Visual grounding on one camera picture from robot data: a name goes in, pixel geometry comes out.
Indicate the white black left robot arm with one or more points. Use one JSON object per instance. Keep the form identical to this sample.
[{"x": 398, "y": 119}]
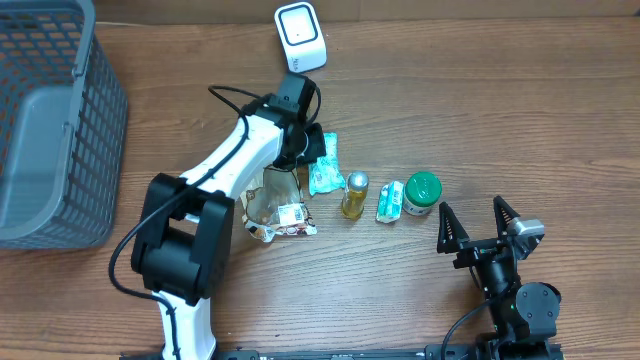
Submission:
[{"x": 182, "y": 241}]

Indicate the teal white tissue packet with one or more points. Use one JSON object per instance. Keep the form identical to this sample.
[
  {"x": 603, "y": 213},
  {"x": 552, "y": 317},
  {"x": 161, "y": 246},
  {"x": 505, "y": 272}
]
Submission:
[{"x": 390, "y": 202}]

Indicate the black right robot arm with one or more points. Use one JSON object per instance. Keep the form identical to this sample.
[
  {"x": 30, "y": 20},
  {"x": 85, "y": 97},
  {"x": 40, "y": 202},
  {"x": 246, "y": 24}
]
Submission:
[{"x": 524, "y": 315}]

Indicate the white barcode scanner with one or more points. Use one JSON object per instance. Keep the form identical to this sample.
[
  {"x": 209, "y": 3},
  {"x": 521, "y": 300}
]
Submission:
[{"x": 301, "y": 37}]

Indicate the green lid white jar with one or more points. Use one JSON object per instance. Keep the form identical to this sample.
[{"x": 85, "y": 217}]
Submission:
[{"x": 421, "y": 192}]

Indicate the yellow liquid bottle silver cap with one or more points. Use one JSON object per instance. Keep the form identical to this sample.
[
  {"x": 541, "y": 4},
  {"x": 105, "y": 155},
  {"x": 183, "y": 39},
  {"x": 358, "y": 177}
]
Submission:
[{"x": 356, "y": 189}]

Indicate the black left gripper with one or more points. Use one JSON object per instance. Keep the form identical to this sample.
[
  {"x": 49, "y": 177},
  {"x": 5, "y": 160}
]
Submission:
[{"x": 316, "y": 132}]

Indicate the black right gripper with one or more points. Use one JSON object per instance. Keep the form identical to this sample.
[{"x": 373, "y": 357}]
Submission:
[{"x": 484, "y": 252}]

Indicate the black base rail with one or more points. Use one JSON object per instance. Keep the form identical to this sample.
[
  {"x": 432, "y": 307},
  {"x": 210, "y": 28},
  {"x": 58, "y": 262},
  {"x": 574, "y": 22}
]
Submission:
[{"x": 430, "y": 352}]

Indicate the grey plastic mesh basket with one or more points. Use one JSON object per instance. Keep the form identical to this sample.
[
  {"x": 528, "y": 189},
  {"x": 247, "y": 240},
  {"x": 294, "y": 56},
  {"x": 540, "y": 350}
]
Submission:
[{"x": 64, "y": 118}]

